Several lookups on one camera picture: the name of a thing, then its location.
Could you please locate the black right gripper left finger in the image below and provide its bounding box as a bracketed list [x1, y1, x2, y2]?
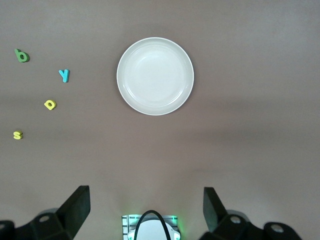
[0, 185, 91, 240]

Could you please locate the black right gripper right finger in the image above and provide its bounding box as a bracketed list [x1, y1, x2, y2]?
[198, 187, 303, 240]

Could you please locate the yellow foam letter d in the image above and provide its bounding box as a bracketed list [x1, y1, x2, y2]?
[43, 99, 57, 111]

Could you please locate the cyan foam letter y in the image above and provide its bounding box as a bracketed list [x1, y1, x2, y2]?
[58, 68, 70, 84]

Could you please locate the green foam letter b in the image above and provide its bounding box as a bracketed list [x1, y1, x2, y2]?
[14, 48, 30, 63]

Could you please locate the brown table cover sheet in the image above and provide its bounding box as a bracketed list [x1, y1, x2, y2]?
[0, 0, 320, 240]

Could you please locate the beige brown plate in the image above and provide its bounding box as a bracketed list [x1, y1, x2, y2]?
[116, 36, 195, 116]

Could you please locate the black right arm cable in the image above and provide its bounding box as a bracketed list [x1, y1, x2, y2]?
[134, 209, 171, 240]

